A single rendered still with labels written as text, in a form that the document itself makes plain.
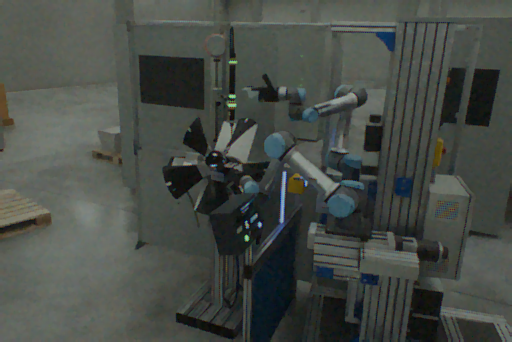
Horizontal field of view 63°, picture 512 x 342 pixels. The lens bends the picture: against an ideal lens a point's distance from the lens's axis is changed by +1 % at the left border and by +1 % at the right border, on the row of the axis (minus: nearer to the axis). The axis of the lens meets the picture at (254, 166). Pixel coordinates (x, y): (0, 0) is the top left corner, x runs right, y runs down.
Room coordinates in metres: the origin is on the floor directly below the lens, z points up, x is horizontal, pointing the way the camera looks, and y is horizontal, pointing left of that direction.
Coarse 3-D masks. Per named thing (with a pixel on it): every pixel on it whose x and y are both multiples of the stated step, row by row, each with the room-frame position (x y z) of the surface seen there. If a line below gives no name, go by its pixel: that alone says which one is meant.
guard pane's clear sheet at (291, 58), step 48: (144, 48) 3.57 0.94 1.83; (192, 48) 3.40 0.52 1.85; (240, 48) 3.25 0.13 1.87; (288, 48) 3.11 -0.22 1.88; (384, 48) 2.87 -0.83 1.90; (144, 96) 3.58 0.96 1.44; (192, 96) 3.41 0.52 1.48; (240, 96) 3.25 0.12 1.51; (384, 96) 2.85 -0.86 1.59; (144, 144) 3.59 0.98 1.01
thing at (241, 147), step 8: (224, 128) 2.94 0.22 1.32; (232, 128) 2.92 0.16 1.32; (256, 128) 2.87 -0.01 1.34; (224, 136) 2.90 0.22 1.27; (240, 136) 2.86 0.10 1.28; (248, 136) 2.84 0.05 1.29; (216, 144) 2.87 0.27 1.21; (224, 144) 2.85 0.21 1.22; (232, 144) 2.83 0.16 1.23; (240, 144) 2.82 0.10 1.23; (248, 144) 2.80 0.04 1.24; (232, 152) 2.79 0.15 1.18; (240, 152) 2.77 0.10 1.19; (248, 152) 2.76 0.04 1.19; (200, 192) 2.65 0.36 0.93
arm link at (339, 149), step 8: (344, 88) 2.56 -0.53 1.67; (352, 88) 2.51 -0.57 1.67; (336, 96) 2.60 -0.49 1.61; (344, 112) 2.55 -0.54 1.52; (344, 120) 2.54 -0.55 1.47; (336, 128) 2.58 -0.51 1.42; (344, 128) 2.54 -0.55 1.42; (336, 136) 2.56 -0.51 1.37; (344, 136) 2.54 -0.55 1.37; (336, 144) 2.55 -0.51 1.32; (344, 144) 2.54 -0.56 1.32; (336, 152) 2.53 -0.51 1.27; (344, 152) 2.53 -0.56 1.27; (328, 160) 2.58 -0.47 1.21; (336, 160) 2.51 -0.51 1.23; (336, 168) 2.51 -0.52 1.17
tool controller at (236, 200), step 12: (228, 204) 1.69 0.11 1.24; (240, 204) 1.66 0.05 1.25; (252, 204) 1.75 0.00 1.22; (216, 216) 1.59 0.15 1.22; (228, 216) 1.57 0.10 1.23; (240, 216) 1.62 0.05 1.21; (252, 216) 1.72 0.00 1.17; (216, 228) 1.59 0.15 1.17; (228, 228) 1.57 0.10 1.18; (240, 228) 1.60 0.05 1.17; (252, 228) 1.69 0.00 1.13; (216, 240) 1.59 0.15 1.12; (228, 240) 1.57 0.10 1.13; (240, 240) 1.57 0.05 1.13; (252, 240) 1.67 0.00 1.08; (228, 252) 1.57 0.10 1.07; (240, 252) 1.55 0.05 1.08
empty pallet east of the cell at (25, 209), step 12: (0, 192) 4.54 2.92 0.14; (12, 192) 4.56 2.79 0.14; (0, 204) 4.20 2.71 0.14; (12, 204) 4.20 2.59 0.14; (24, 204) 4.21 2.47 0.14; (36, 204) 4.22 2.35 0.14; (0, 216) 3.88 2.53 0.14; (12, 216) 3.90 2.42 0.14; (24, 216) 3.90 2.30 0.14; (36, 216) 3.93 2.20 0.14; (48, 216) 4.02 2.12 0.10; (24, 228) 3.88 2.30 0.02; (36, 228) 3.92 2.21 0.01
